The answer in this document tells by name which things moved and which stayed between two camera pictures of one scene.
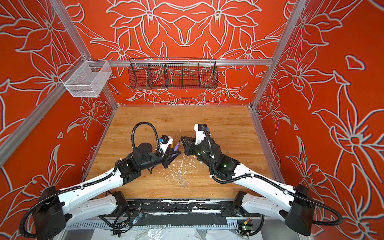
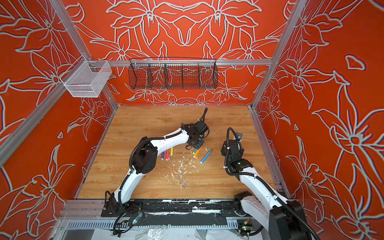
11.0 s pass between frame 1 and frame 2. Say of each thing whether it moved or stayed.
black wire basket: stayed
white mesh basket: stayed
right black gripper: moved
